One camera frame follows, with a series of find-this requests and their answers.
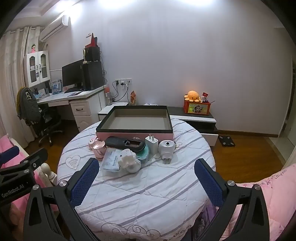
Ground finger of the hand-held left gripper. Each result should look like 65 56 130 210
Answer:
14 148 48 173
0 146 20 168

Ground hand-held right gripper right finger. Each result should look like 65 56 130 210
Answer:
194 159 273 241

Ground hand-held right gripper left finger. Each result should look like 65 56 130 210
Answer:
23 158 100 241

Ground clear plastic packet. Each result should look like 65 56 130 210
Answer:
102 148 123 172

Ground rose gold jar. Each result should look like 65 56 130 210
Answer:
91 140 107 161

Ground pink plush toy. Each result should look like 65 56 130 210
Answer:
87 137 102 149

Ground white toy figure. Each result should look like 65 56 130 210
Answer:
118 148 141 174

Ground white round plug device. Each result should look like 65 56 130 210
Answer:
158 140 177 164

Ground white charger adapter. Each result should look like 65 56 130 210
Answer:
145 134 159 154

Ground pink and black box tray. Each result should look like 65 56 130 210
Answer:
96 105 174 141

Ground pink blanket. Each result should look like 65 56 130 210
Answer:
0 134 58 232
215 163 296 241

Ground white wooden bedpost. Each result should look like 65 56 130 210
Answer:
35 162 57 187

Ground black office chair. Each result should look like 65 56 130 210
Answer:
17 87 64 145

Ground black floor scale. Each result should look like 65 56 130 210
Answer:
218 136 236 147

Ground grey jacket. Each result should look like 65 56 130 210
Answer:
17 87 40 121

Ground round table with cloth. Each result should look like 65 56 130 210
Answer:
57 118 216 241

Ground black and clear case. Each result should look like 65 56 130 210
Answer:
124 137 147 152

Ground black and white low cabinet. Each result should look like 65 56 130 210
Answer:
98 102 219 146

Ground teal container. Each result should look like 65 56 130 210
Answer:
135 142 149 164

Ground white desk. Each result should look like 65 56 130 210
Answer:
35 85 109 132

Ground beige curtain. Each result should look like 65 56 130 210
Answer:
0 26 47 149

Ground blue and white books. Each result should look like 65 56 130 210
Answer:
51 79 63 94

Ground red storage box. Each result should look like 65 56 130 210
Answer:
183 98 211 115

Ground white glass-door cabinet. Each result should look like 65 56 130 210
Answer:
23 50 51 88

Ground orange octopus plush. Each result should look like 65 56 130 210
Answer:
184 91 201 102

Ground black computer monitor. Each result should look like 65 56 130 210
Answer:
62 59 85 90

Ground black computer tower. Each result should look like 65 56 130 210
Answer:
83 61 104 91

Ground black box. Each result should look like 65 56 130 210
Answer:
83 46 101 63

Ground white air conditioner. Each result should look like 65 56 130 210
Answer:
39 15 70 42

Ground red paper bag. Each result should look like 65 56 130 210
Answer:
85 33 99 48

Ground white door frame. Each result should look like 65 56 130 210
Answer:
275 27 296 139

